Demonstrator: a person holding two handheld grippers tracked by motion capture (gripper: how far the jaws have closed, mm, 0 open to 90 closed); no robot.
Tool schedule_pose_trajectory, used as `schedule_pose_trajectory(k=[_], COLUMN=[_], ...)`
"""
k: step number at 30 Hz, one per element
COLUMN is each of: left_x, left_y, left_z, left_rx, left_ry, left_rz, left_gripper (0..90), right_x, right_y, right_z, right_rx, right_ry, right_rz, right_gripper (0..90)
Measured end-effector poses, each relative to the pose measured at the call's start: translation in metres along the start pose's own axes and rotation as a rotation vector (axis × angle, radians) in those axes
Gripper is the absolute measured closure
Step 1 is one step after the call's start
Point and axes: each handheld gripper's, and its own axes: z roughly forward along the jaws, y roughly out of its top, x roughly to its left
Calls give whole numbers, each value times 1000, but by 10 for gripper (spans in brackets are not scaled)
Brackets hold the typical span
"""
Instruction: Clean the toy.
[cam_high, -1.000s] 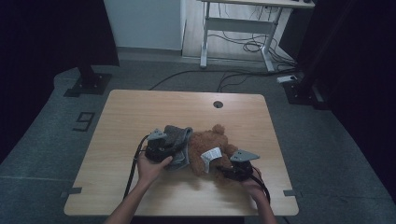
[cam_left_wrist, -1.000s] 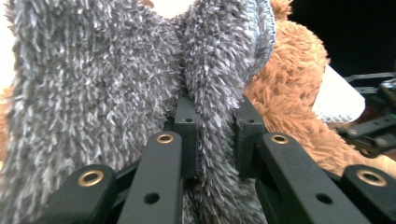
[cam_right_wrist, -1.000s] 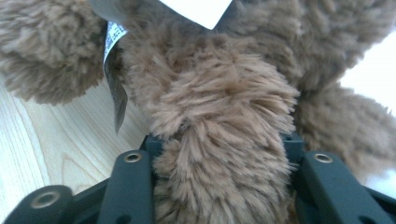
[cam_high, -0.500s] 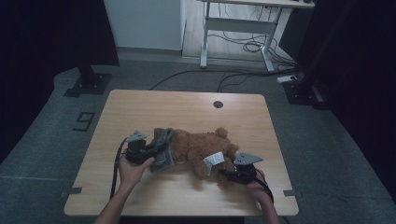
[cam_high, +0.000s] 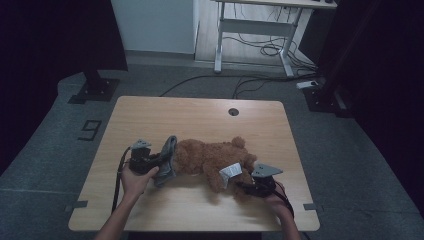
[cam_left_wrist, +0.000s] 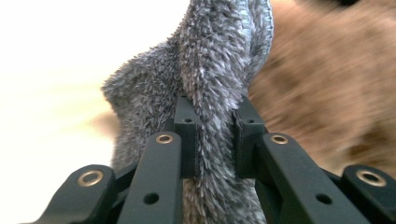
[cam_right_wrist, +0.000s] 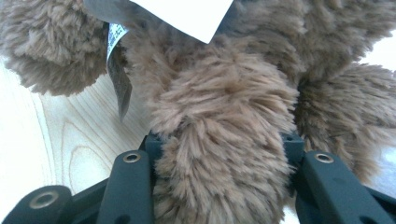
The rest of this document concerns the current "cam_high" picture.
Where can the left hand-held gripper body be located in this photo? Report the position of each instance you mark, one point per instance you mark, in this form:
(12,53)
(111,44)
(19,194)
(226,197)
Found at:
(140,160)

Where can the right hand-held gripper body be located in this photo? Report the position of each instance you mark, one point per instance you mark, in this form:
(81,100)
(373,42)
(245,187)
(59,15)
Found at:
(263,185)

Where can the brown plush teddy bear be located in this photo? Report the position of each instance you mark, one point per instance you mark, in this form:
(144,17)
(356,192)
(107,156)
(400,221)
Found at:
(206,156)

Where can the person's right hand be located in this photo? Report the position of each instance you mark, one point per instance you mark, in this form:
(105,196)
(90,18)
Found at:
(280,201)

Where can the person's left hand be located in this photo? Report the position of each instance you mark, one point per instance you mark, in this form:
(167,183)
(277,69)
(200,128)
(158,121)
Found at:
(135,185)

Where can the grey tape strip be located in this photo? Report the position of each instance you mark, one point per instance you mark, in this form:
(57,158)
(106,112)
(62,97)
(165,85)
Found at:
(311,206)
(78,204)

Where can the round black table grommet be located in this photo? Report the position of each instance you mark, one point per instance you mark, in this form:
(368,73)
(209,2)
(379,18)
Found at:
(233,112)

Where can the black stand base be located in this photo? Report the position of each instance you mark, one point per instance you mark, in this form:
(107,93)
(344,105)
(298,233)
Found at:
(325,100)
(95,90)

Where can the white power strip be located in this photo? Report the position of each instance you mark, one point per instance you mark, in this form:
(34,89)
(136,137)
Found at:
(307,84)

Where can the black curtain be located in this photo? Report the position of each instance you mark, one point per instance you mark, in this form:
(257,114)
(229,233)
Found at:
(50,50)
(383,83)

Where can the white desk frame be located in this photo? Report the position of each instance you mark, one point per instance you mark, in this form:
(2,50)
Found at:
(253,26)

